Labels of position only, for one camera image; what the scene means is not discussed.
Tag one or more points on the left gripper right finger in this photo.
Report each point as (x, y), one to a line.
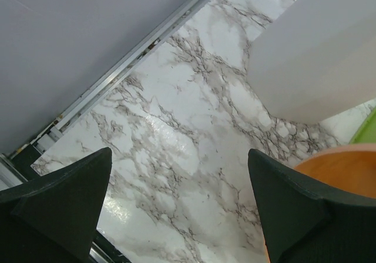
(308, 213)

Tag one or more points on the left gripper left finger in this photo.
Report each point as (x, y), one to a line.
(53, 218)

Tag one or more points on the orange capybara bucket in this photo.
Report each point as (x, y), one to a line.
(340, 169)

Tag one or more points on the green plastic tray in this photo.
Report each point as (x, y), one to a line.
(367, 131)

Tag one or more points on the white octagonal bin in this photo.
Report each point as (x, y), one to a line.
(316, 60)

